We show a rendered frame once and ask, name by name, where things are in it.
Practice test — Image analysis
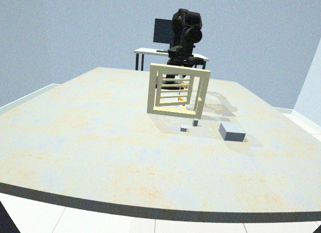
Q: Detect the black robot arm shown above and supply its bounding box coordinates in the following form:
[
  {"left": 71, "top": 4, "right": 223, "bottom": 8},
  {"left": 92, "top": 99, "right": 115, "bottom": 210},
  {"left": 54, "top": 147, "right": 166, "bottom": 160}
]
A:
[{"left": 167, "top": 9, "right": 202, "bottom": 66}]

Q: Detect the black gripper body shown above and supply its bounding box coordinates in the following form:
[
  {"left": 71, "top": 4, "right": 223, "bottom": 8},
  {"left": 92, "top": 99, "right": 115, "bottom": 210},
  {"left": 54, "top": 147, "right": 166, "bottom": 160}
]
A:
[{"left": 175, "top": 41, "right": 204, "bottom": 65}]

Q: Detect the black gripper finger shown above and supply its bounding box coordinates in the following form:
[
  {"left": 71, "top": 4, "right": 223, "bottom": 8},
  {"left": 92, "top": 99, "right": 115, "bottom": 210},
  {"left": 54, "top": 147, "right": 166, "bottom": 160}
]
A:
[
  {"left": 174, "top": 60, "right": 186, "bottom": 66},
  {"left": 182, "top": 62, "right": 194, "bottom": 68}
]

